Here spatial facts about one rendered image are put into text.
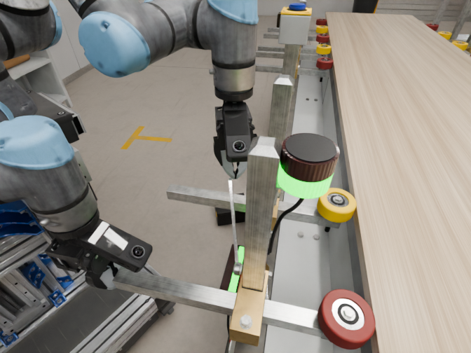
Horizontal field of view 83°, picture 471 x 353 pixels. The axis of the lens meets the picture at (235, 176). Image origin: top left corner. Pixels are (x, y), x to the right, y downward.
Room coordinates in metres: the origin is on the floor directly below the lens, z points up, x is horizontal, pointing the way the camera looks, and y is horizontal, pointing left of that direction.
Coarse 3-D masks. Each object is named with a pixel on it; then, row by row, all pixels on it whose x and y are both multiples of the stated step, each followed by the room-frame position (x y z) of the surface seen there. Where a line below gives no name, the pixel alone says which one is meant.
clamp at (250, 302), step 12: (264, 276) 0.25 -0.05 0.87; (240, 288) 0.23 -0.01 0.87; (264, 288) 0.23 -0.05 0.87; (240, 300) 0.21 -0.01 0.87; (252, 300) 0.21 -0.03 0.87; (264, 300) 0.21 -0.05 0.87; (240, 312) 0.19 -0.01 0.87; (252, 312) 0.19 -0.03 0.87; (252, 324) 0.17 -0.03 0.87; (240, 336) 0.16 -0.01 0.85; (252, 336) 0.15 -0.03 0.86
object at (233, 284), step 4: (240, 248) 0.43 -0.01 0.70; (240, 252) 0.42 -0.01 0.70; (240, 256) 0.40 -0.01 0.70; (240, 260) 0.39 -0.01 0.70; (232, 276) 0.35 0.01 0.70; (236, 276) 0.35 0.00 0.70; (232, 280) 0.33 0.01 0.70; (236, 280) 0.33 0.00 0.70; (232, 284) 0.32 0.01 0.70; (236, 284) 0.32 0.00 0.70; (232, 288) 0.31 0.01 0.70
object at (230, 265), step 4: (232, 248) 0.43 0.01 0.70; (232, 252) 0.42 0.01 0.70; (232, 256) 0.40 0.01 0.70; (228, 260) 0.39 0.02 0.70; (232, 260) 0.39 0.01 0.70; (228, 264) 0.38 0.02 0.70; (232, 264) 0.38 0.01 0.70; (228, 268) 0.37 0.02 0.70; (232, 268) 0.37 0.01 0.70; (228, 272) 0.36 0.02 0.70; (224, 276) 0.35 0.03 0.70; (228, 276) 0.35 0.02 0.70; (224, 280) 0.33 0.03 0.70; (228, 280) 0.33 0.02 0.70; (224, 284) 0.32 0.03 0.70; (228, 284) 0.32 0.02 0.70; (224, 288) 0.31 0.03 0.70
